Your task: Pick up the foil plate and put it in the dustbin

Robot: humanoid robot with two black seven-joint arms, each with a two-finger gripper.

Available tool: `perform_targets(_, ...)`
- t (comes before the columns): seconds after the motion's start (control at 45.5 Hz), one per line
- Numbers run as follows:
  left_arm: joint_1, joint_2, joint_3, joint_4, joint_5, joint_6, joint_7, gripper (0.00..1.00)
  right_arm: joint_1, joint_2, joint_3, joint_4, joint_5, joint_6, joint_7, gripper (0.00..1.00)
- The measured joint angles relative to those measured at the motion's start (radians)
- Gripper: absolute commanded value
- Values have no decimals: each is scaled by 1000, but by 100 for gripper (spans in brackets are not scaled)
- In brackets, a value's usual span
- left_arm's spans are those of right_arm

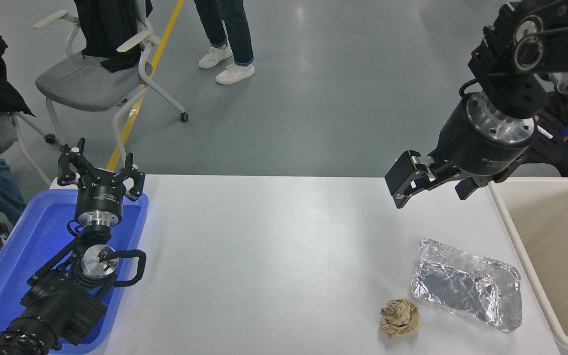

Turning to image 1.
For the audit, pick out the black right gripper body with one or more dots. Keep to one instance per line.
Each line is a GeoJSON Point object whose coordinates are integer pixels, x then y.
{"type": "Point", "coordinates": [466, 148]}

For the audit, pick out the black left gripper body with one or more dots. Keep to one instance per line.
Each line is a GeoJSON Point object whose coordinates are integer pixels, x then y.
{"type": "Point", "coordinates": [99, 197]}

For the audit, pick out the small white tube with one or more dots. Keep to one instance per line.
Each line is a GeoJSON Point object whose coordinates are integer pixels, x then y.
{"type": "Point", "coordinates": [544, 132]}

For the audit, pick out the silver foil tray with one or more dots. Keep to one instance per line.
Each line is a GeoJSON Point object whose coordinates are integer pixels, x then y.
{"type": "Point", "coordinates": [466, 286]}

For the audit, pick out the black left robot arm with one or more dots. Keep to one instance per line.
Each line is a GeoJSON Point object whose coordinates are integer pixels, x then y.
{"type": "Point", "coordinates": [57, 305]}

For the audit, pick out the blue plastic tray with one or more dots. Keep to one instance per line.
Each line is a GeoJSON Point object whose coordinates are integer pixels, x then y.
{"type": "Point", "coordinates": [32, 236]}

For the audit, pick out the grey chair with white legs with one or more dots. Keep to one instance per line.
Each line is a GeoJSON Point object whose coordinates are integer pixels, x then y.
{"type": "Point", "coordinates": [0, 133]}

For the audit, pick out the grey white office chair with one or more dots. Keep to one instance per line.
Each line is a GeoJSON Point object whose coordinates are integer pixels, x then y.
{"type": "Point", "coordinates": [82, 84]}

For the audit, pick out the large pale bin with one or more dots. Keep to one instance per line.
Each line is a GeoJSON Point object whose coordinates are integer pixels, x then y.
{"type": "Point", "coordinates": [560, 246]}

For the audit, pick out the black jacket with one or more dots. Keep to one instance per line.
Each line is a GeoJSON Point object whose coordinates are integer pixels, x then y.
{"type": "Point", "coordinates": [106, 29]}

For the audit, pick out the crumpled tan paper ball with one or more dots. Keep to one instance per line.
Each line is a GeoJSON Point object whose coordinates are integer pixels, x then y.
{"type": "Point", "coordinates": [400, 319]}

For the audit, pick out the standing person with white shoes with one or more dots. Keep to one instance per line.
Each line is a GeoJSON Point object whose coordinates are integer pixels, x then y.
{"type": "Point", "coordinates": [230, 29]}

